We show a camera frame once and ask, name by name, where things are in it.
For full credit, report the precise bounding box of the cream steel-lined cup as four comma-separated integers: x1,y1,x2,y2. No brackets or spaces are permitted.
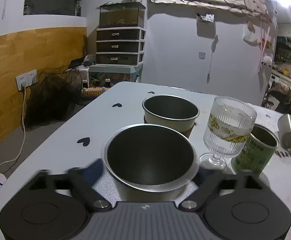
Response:
102,124,199,202

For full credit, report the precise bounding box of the cream cup with brown sleeve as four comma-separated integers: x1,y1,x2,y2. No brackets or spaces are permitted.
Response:
142,95,200,138

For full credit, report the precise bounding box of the lying stainless steel cup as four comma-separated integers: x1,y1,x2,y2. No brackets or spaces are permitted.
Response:
277,114,291,149

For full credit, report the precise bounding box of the white drawer unit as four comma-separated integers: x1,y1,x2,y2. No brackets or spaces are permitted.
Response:
96,27,146,66

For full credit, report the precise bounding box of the ribbed stemmed glass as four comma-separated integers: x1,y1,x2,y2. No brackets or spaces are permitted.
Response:
199,96,257,171

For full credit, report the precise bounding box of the glass fish tank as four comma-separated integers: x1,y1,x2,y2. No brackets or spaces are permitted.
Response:
99,2,146,28

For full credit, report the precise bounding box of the green tin can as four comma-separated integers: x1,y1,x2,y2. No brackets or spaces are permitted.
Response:
231,124,279,176

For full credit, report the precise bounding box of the brown draped chair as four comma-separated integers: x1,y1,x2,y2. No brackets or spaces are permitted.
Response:
262,81,291,115

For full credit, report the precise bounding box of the white wall power socket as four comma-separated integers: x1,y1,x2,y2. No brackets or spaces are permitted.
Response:
15,70,37,91

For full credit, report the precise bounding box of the white power cable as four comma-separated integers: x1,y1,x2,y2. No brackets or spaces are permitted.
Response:
0,87,27,176

